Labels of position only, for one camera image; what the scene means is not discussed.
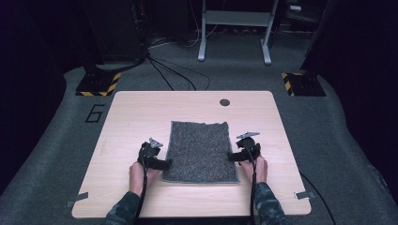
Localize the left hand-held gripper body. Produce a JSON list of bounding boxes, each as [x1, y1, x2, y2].
[[136, 137, 164, 167]]

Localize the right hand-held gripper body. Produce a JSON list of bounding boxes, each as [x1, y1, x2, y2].
[[235, 131, 262, 161]]

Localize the grey speckled towel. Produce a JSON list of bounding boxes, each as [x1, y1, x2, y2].
[[161, 120, 241, 185]]

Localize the person's right hand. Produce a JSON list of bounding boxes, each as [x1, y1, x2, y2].
[[238, 155, 269, 186]]

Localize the person's left hand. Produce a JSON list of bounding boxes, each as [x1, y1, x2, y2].
[[128, 160, 161, 198]]

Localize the grey tape strip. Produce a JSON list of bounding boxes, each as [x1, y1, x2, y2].
[[65, 191, 90, 209], [295, 190, 316, 201]]

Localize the black base with hazard tape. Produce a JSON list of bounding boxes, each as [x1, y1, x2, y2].
[[75, 69, 122, 98], [280, 71, 327, 98]]

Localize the dark cabinet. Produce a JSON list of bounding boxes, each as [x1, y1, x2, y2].
[[79, 0, 146, 65]]

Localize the white metal stand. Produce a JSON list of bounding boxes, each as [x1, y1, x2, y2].
[[197, 0, 280, 66]]

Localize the left hand-held gripper black cable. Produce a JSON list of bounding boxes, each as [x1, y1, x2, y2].
[[134, 146, 149, 225]]

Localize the hand-held gripper black cable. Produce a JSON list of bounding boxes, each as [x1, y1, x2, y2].
[[247, 144, 258, 225], [134, 146, 149, 225]]

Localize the right hand-held gripper black cable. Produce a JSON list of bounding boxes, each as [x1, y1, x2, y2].
[[247, 144, 258, 225]]

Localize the bundle of black floor cables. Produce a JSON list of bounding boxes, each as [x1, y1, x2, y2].
[[137, 31, 211, 92]]

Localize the thin black floor cable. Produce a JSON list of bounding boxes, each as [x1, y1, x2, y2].
[[299, 171, 337, 225]]

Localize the white floor cables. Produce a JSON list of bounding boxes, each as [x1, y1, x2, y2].
[[148, 0, 220, 50]]

